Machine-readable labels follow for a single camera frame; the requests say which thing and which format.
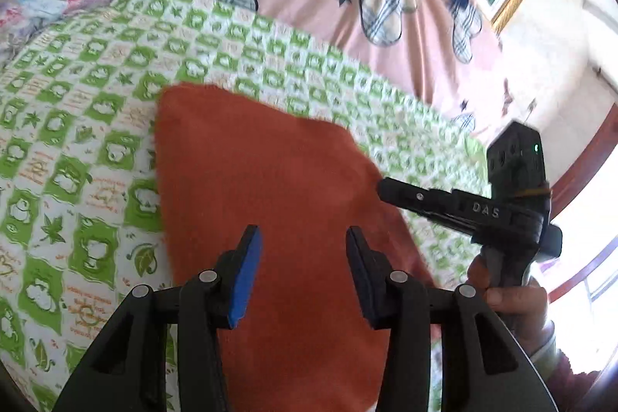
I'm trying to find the brown window frame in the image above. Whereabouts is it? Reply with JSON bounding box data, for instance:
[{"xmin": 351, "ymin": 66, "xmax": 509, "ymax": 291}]
[{"xmin": 543, "ymin": 103, "xmax": 618, "ymax": 304}]

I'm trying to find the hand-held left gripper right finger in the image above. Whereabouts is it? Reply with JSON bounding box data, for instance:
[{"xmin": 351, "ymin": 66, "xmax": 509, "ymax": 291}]
[{"xmin": 346, "ymin": 226, "xmax": 561, "ymax": 412}]

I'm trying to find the person's right hand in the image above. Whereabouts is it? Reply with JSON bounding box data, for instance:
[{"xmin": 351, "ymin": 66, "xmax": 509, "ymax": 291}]
[{"xmin": 465, "ymin": 256, "xmax": 551, "ymax": 348}]

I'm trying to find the person's right forearm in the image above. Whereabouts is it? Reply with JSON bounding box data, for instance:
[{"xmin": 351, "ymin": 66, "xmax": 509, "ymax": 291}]
[{"xmin": 524, "ymin": 320, "xmax": 602, "ymax": 412}]

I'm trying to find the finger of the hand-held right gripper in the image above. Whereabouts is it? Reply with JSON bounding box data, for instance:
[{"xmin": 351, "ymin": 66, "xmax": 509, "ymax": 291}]
[
  {"xmin": 403, "ymin": 205, "xmax": 479, "ymax": 233},
  {"xmin": 377, "ymin": 177, "xmax": 457, "ymax": 212}
]

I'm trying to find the green checkered blanket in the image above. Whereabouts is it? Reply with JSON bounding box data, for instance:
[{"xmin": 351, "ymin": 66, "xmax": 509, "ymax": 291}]
[{"xmin": 0, "ymin": 0, "xmax": 491, "ymax": 412}]

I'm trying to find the orange knit sweater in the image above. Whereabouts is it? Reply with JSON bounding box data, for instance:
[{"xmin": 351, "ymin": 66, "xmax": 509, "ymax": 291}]
[{"xmin": 153, "ymin": 83, "xmax": 438, "ymax": 412}]

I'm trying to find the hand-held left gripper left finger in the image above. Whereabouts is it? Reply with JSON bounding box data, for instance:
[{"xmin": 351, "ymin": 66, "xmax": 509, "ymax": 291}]
[{"xmin": 51, "ymin": 225, "xmax": 264, "ymax": 412}]

